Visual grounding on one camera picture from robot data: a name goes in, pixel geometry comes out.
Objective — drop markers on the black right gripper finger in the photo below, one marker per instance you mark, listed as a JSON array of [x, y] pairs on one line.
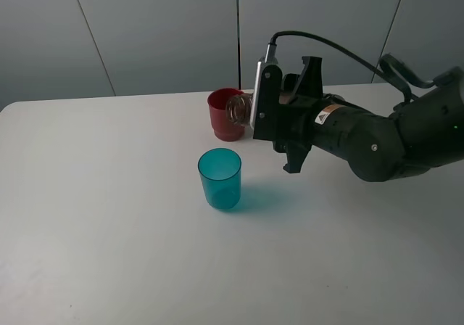
[[309, 83], [296, 155]]

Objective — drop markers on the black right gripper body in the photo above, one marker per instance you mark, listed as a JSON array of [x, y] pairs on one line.
[[285, 124]]

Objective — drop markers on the brown translucent water bottle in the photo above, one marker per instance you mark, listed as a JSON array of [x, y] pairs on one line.
[[238, 108]]

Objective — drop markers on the teal translucent plastic cup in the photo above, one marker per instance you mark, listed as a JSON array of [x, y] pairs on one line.
[[220, 174]]

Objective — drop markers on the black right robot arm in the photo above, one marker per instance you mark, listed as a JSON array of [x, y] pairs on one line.
[[418, 136]]

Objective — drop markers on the red plastic cup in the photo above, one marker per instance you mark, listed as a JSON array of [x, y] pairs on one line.
[[223, 128]]

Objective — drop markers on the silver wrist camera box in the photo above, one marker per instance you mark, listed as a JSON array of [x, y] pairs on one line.
[[268, 59]]

